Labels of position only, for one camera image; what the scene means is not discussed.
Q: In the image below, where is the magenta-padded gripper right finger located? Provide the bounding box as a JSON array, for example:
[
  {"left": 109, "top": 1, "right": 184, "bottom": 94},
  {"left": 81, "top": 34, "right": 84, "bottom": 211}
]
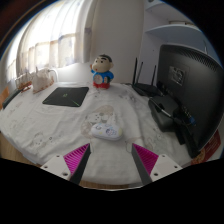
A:
[{"left": 131, "top": 142, "right": 184, "bottom": 186}]

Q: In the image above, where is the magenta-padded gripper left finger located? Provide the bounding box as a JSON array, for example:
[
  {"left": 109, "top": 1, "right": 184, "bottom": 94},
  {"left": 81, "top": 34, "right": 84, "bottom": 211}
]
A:
[{"left": 40, "top": 142, "right": 92, "bottom": 186}]

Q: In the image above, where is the white cartoon-print computer mouse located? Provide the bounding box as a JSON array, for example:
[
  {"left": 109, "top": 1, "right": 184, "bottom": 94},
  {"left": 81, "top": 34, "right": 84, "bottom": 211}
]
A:
[{"left": 90, "top": 122, "right": 124, "bottom": 142}]

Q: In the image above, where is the black mouse pad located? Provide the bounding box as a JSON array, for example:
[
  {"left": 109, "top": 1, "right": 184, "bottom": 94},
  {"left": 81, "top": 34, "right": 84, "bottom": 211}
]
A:
[{"left": 42, "top": 86, "right": 90, "bottom": 108}]

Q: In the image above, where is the white printed tablecloth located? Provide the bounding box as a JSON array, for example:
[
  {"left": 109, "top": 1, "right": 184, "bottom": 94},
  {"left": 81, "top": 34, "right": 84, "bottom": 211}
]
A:
[{"left": 0, "top": 80, "right": 201, "bottom": 187}]

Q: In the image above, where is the red paper sheet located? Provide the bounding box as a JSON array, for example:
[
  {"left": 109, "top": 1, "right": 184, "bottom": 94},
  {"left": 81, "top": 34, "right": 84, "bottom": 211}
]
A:
[{"left": 190, "top": 129, "right": 222, "bottom": 166}]

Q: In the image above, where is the black router with antennas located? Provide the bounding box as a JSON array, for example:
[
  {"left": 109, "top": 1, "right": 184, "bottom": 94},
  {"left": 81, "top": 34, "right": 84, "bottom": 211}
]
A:
[{"left": 131, "top": 57, "right": 165, "bottom": 98}]

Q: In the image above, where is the black computer monitor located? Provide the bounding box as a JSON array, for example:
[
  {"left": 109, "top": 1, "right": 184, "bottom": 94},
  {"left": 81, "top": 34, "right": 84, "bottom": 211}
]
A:
[{"left": 147, "top": 43, "right": 224, "bottom": 160}]

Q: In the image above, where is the cartoon boy figurine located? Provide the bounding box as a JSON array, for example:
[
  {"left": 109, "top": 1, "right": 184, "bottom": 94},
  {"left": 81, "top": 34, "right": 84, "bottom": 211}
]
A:
[{"left": 90, "top": 54, "right": 116, "bottom": 90}]

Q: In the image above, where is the black keyboard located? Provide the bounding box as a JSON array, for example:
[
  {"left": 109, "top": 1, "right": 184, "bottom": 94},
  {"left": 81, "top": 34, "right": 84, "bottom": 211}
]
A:
[{"left": 1, "top": 87, "right": 23, "bottom": 111}]

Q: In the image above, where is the wooden rack with glasses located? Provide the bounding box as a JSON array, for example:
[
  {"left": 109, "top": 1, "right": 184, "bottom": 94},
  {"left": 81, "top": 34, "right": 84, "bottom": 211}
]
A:
[{"left": 14, "top": 70, "right": 35, "bottom": 92}]

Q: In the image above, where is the orange wooden chair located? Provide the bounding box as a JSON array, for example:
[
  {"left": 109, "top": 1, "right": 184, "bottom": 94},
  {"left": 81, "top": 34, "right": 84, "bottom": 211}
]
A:
[{"left": 0, "top": 85, "right": 11, "bottom": 108}]

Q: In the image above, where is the white patterned curtain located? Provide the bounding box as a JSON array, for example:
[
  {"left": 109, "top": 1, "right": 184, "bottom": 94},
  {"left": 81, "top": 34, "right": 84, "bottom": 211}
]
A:
[{"left": 4, "top": 0, "right": 98, "bottom": 85}]

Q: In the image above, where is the white wall shelf unit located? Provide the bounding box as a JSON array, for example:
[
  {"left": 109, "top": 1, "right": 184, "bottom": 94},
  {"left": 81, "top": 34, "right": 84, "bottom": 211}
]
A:
[{"left": 143, "top": 0, "right": 215, "bottom": 62}]

